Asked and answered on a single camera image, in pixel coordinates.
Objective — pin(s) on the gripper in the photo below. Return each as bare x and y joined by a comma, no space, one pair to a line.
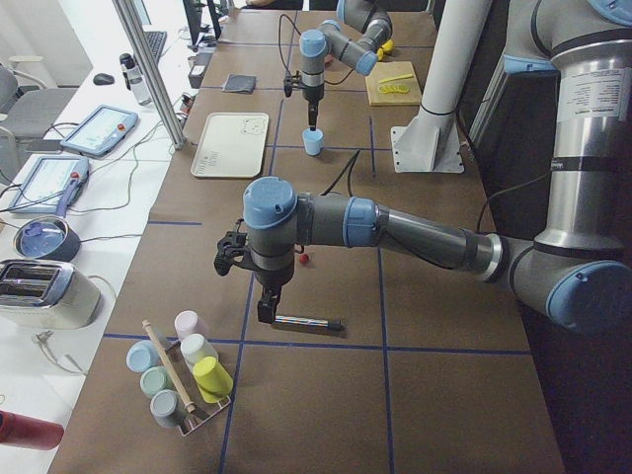
271,279
312,94

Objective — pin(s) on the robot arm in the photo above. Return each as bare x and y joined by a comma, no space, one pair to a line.
571,271
345,34

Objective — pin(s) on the light blue cup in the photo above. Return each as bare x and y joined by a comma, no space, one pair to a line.
312,141

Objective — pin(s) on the pink cup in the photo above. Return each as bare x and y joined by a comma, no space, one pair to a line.
188,322

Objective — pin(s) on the white cup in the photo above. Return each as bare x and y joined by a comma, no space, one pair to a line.
196,347

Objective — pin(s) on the yellow cup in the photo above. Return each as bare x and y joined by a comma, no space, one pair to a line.
212,379

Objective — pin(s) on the clear cup rack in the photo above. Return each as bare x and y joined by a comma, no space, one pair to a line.
203,412

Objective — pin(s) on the green cup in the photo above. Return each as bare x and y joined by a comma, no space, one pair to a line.
154,380

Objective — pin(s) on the blue cup on rack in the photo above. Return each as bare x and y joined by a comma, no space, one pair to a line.
142,356

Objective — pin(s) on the grey cup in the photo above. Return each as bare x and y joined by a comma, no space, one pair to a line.
167,409

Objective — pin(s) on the lemon slices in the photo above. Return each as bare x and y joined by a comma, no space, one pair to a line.
391,89

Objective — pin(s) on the grey folded cloth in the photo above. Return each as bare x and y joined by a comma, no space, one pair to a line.
240,84

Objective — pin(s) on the wooden cutting board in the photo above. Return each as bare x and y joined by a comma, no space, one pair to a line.
387,69

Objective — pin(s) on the cream bear tray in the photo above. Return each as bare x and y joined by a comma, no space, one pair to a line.
231,146

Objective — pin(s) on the yellow lemon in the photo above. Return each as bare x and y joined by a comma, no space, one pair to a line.
387,47

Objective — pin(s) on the yellow plastic knife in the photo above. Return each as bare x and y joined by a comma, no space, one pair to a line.
396,78

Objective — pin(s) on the black box with label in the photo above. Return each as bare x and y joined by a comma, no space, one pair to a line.
198,65

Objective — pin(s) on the wooden stick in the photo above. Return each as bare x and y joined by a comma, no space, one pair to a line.
178,384

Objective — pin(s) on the black monitor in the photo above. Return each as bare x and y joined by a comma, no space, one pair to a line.
200,33

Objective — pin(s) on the black keyboard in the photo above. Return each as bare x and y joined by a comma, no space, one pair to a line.
156,41

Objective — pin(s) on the clear water bottle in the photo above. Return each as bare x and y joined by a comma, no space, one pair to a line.
134,80

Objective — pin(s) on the teach pendant far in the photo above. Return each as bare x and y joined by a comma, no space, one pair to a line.
100,132

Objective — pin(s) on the teach pendant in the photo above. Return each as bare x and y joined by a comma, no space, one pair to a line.
52,178
100,132

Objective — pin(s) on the black computer mouse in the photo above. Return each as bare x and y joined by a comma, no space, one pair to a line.
102,79

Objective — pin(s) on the cream toaster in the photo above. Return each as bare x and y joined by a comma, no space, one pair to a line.
46,294

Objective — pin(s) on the blue pot with lid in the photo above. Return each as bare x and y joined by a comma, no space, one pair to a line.
48,238

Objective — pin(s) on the teach pendant near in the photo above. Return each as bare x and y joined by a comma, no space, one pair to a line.
52,178

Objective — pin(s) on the red bottle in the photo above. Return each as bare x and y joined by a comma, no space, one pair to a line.
27,432

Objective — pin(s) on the grey office chair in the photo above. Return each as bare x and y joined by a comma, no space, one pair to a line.
29,108

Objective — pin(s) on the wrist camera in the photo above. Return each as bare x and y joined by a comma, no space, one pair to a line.
291,83
232,250

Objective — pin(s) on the steel muddler black handle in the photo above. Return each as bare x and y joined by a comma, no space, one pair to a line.
332,325

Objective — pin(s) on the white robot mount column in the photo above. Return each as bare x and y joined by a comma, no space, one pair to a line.
430,142

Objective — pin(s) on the aluminium frame post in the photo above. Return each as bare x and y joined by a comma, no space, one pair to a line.
133,28

